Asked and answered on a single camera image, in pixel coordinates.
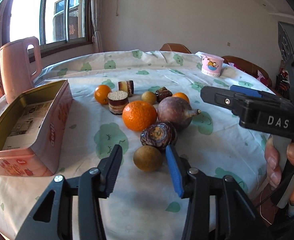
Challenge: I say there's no small orange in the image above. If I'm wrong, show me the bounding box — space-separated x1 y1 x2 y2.
94 85 112 105
172 92 190 103

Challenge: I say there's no purple passion fruit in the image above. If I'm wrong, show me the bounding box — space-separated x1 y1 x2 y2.
157 96 201 131

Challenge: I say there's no brown longan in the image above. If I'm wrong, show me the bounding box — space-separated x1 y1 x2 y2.
141 91 157 105
133 145 163 172

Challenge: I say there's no dark brown water chestnut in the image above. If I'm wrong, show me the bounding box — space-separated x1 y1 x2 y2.
140 122 177 153

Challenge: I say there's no large orange mandarin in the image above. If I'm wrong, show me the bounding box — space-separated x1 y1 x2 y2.
122 100 157 132

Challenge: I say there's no brown leather chair right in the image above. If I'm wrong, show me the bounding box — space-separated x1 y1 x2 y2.
223 56 272 88

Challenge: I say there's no brown leather chair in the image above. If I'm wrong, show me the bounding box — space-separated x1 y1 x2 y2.
160 43 191 54
223 56 272 88

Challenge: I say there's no pink cartoon cup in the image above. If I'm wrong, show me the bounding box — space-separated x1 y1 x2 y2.
201 53 224 77

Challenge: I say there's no brown leather chair left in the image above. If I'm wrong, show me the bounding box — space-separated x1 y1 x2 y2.
160 43 191 54

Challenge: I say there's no pink metal tin box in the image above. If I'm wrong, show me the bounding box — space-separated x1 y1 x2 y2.
0 79 72 177

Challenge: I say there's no pink electric kettle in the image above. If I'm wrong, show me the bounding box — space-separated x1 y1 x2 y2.
0 36 43 104

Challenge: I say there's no beige curtain right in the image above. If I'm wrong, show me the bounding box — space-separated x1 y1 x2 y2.
91 0 103 53

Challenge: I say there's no black cable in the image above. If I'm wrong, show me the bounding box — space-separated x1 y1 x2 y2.
254 152 294 225

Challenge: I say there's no window with green frame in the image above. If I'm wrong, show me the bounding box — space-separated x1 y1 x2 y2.
3 0 92 53

